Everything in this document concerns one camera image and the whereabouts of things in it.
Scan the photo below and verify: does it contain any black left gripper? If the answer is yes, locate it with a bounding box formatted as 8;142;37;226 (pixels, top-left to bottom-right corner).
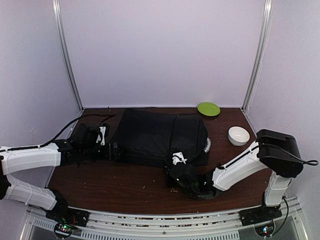
81;142;124;161

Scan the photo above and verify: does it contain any black student backpack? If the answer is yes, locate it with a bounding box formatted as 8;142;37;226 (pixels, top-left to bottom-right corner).
109;109;211;168

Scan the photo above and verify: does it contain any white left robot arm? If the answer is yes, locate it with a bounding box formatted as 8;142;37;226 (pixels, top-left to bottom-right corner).
0;123;112;222

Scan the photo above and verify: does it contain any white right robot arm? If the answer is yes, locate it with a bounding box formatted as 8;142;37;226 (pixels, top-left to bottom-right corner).
164;129;304;221

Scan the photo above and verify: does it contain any white bowl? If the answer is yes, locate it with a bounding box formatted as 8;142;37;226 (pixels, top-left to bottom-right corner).
228;126;250;147

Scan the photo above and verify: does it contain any green plate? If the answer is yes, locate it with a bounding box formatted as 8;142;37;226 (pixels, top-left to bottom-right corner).
197;102;221;117

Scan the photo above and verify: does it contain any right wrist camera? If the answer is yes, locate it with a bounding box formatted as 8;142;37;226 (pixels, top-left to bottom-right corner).
170;147;188;166

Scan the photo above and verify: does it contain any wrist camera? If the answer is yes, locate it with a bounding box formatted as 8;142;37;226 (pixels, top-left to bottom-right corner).
170;147;188;166
96;123;110;146

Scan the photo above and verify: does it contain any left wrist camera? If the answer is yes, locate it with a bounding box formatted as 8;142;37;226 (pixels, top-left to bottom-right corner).
96;123;110;146

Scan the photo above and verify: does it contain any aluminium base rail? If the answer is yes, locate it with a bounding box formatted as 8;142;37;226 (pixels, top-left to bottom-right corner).
24;196;301;240

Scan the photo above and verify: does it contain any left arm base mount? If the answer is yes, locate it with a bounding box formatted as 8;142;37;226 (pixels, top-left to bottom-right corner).
44;207;90;227

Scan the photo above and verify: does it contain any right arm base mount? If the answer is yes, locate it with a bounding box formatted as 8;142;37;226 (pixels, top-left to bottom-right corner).
238;206;282;226

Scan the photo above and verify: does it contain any left aluminium frame post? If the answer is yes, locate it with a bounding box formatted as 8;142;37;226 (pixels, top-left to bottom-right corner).
52;0;84;111

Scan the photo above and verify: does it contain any aluminium frame post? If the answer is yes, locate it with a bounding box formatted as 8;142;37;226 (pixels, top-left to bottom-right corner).
242;0;274;114
52;0;84;111

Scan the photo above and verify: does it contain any right aluminium frame post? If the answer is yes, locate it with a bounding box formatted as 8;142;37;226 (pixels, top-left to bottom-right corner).
242;0;274;114

